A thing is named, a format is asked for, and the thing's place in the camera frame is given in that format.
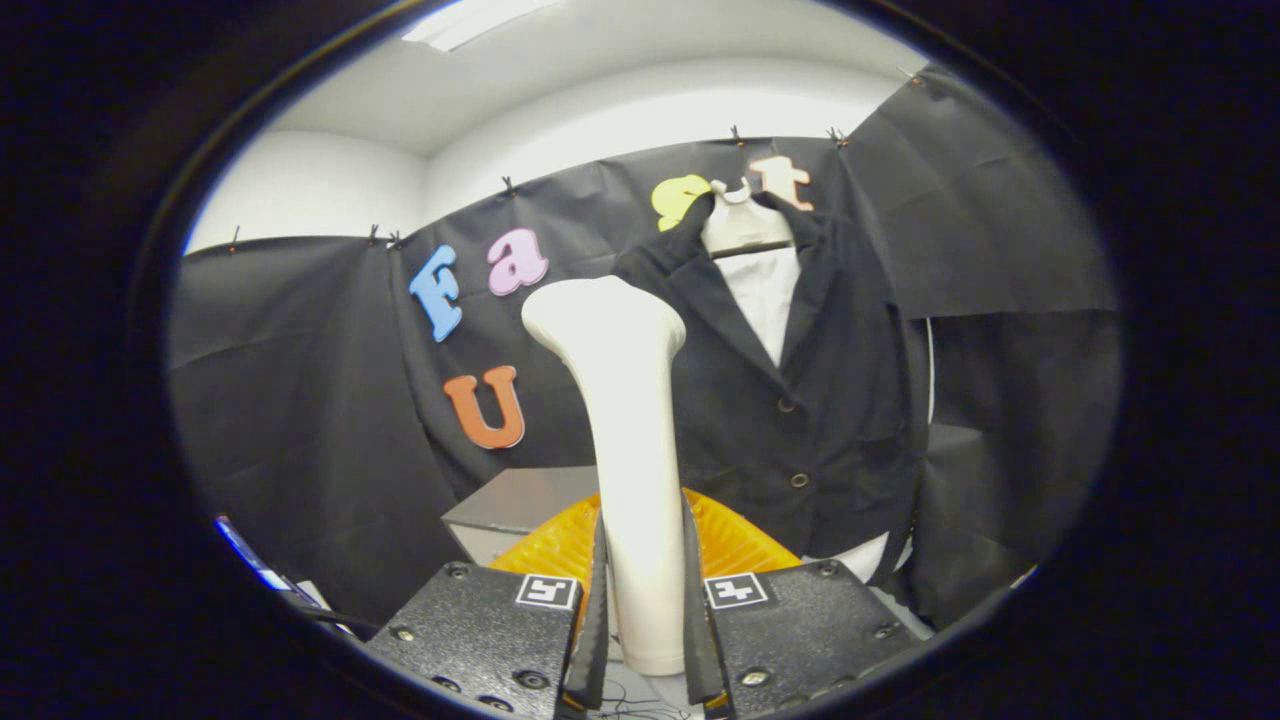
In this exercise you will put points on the white mannequin torso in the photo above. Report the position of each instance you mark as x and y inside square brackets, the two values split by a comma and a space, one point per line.
[765, 290]

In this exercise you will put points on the thin white pipe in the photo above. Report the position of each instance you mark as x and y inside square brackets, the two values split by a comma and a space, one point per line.
[930, 370]

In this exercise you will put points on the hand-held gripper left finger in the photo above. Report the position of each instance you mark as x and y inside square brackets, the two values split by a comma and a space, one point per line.
[480, 630]

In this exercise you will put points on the black backdrop cloth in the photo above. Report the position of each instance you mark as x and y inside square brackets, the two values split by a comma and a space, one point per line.
[300, 400]

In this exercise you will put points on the computer monitor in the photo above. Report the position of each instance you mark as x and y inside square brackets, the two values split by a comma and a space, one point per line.
[255, 562]

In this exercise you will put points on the grey drawer cabinet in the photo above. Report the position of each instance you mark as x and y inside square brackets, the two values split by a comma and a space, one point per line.
[520, 500]

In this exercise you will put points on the white garment steamer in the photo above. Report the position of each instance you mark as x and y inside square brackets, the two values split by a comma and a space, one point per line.
[630, 420]

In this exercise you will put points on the black blazer jacket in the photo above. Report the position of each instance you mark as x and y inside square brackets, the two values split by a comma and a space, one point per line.
[830, 400]

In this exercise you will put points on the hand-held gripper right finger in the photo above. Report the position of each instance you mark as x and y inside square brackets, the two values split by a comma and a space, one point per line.
[800, 630]

